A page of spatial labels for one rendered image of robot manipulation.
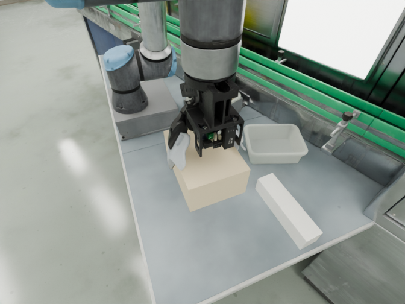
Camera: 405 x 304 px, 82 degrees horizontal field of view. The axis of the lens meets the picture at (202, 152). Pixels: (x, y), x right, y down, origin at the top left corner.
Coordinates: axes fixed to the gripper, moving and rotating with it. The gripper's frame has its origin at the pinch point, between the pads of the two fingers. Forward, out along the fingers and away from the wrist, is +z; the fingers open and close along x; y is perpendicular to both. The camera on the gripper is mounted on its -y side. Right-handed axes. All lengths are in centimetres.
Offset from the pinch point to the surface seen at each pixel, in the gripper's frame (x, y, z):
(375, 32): 74, -26, -5
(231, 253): 5.3, 9.8, 35.2
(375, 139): 65, -2, 20
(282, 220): 24.2, 7.5, 32.8
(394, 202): 52, 18, 24
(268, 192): 23.7, -1.3, 29.4
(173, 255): -10.8, 4.0, 35.3
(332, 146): 51, -6, 22
